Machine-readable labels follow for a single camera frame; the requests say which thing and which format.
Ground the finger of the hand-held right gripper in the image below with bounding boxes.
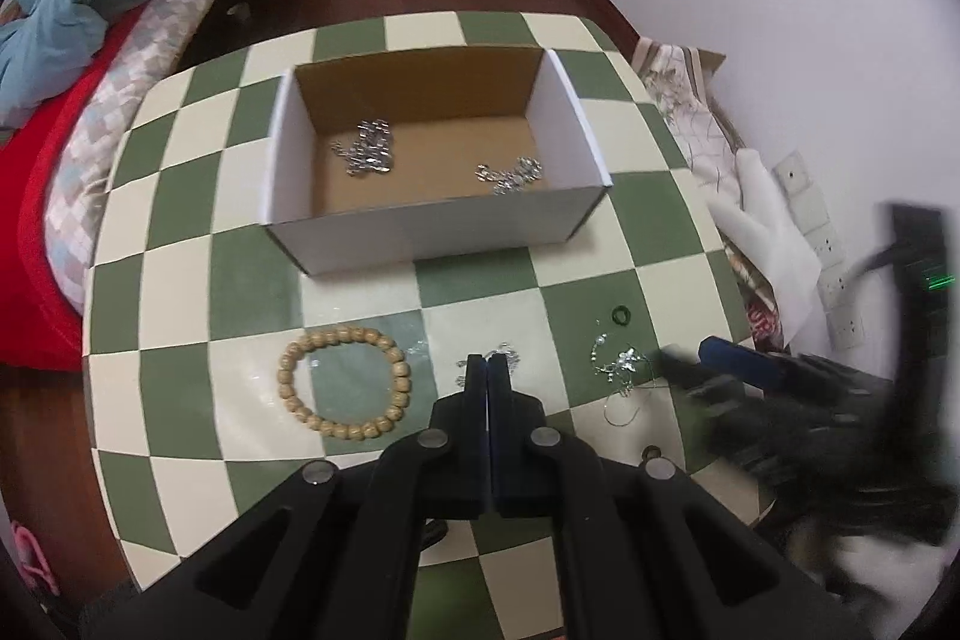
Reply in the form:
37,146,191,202
697,335,807,390
654,346,751,410

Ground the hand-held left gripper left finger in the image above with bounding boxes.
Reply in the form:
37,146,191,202
82,355,493,640

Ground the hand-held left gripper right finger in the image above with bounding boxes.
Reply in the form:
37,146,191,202
488,356,878,640

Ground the silver chain necklace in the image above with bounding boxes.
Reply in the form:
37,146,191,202
589,317,668,429

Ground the silver chain bracelet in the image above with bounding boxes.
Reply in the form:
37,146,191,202
330,119,398,180
454,340,522,390
474,156,542,196

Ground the white cardboard box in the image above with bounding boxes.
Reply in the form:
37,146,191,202
259,46,614,277

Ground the green checkered tablecloth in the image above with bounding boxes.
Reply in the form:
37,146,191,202
81,10,781,611

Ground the floral printed cardboard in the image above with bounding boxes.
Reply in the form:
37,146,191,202
628,37,788,348

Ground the pink slipper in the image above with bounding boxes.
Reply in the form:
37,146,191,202
10,520,62,597

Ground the grey patterned quilt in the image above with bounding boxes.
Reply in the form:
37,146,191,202
41,0,290,311

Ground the bed with blankets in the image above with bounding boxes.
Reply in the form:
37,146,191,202
0,0,241,372

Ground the white wall socket row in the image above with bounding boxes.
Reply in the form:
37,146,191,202
772,151,865,350

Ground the wooden bead bracelet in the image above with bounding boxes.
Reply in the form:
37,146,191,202
277,325,413,441

